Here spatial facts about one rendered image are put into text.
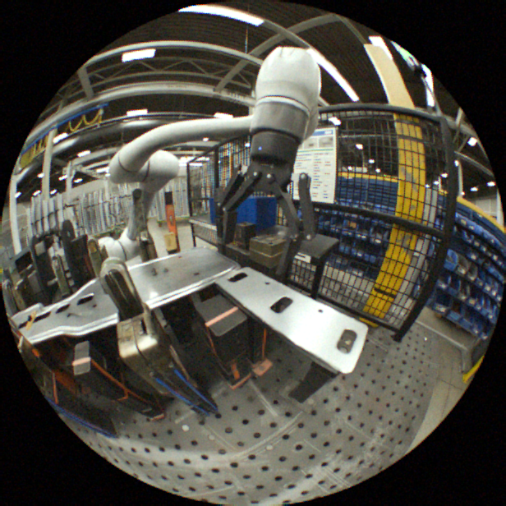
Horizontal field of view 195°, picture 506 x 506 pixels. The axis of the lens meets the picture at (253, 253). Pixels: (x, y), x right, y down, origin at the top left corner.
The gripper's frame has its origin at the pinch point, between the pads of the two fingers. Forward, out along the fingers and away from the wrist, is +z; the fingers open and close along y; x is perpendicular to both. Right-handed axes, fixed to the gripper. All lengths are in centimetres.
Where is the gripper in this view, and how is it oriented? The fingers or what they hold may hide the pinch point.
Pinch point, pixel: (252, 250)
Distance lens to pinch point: 28.6
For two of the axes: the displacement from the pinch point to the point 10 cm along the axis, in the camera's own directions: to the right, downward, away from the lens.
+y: -7.9, -4.1, 4.6
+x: -5.9, 2.7, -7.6
